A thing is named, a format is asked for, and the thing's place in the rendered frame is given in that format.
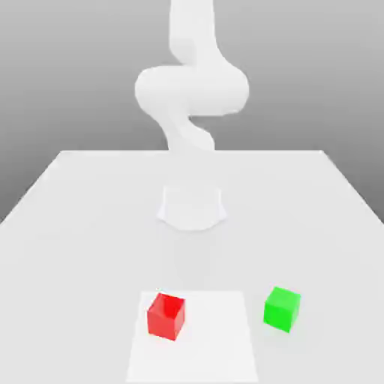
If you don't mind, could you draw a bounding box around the small green cube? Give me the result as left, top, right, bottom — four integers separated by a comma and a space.
262, 286, 302, 334

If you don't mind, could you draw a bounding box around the small red cube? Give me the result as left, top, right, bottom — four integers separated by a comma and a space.
146, 292, 187, 342

